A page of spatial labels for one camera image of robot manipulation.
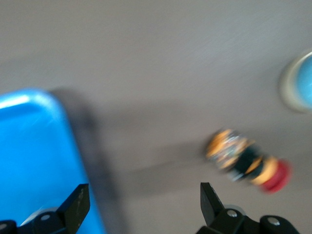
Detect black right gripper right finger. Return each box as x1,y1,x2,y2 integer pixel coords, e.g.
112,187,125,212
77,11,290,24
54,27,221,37
196,182,299,234

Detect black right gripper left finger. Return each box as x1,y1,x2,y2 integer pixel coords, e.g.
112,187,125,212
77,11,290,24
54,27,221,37
0,184,91,234

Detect light blue call bell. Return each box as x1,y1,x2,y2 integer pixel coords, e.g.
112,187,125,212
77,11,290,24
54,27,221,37
279,50,312,113

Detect blue plastic tray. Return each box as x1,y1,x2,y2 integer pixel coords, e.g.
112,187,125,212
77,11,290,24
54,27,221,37
0,89,107,234

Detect orange black emergency stop switch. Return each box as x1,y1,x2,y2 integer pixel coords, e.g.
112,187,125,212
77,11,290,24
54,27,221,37
204,129,293,195

